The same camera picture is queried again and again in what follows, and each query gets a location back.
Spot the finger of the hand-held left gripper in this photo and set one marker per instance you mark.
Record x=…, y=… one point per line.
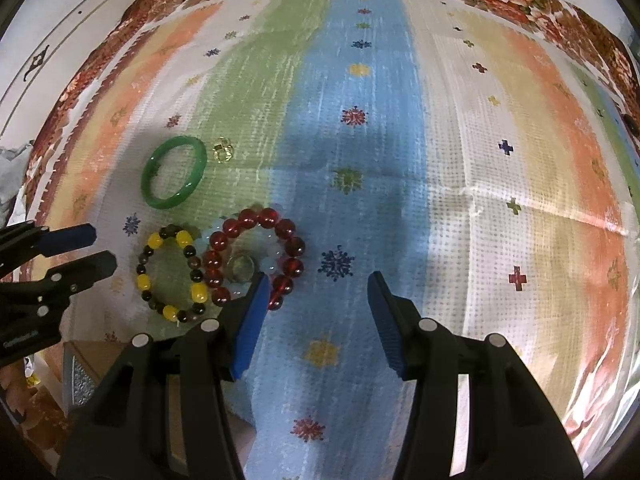
x=95, y=266
x=70, y=238

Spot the striped pastel blanket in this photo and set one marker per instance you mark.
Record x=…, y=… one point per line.
x=450, y=160

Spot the grey cloth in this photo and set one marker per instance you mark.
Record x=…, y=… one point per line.
x=12, y=175

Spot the white cabinet door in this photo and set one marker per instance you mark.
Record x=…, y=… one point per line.
x=55, y=40

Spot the clear glass bead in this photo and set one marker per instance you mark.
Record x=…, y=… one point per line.
x=240, y=266

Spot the green jade bangle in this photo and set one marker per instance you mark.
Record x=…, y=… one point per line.
x=150, y=170

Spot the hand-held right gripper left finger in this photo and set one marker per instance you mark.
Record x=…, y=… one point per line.
x=248, y=327

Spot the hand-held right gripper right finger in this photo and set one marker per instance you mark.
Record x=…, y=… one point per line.
x=389, y=330

